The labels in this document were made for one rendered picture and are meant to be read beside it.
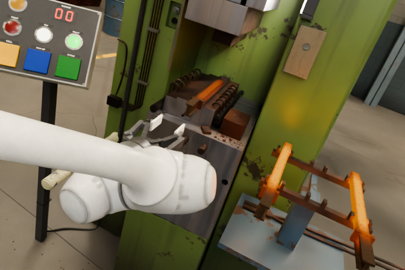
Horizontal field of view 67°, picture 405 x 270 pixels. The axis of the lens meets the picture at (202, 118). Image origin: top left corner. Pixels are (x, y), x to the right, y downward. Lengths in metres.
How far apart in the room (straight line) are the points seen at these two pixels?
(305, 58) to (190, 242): 0.87
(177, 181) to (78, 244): 1.39
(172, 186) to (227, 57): 1.13
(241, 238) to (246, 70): 0.82
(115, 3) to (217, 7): 4.69
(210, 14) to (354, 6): 0.47
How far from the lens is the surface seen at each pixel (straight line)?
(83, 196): 0.60
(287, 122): 1.25
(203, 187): 0.53
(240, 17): 1.05
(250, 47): 1.54
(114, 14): 5.72
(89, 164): 0.45
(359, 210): 0.98
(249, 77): 1.57
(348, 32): 1.18
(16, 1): 1.29
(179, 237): 1.41
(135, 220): 1.47
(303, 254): 1.17
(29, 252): 1.86
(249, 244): 1.09
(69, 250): 1.85
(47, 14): 1.25
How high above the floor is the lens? 1.43
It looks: 25 degrees down
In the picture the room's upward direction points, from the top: 17 degrees clockwise
